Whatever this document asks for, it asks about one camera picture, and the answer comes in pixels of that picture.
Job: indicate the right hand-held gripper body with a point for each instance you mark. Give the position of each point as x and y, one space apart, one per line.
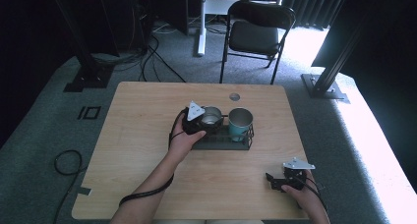
295 178

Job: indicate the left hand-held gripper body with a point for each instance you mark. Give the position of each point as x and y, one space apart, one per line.
195 119

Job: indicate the silver metal cup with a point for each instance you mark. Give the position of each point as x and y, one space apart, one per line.
212 114

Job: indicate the teal metal cup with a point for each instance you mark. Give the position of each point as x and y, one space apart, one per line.
240 125

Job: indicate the person's right hand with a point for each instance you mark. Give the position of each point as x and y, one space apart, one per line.
306 197

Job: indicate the person's left hand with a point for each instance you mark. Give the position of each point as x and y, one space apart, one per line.
183 143

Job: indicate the round table grommet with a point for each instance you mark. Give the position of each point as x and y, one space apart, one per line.
234 97

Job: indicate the black metal stand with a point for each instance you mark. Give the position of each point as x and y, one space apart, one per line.
324 83
87 70

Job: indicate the black folding chair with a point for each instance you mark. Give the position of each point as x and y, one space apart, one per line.
254 37

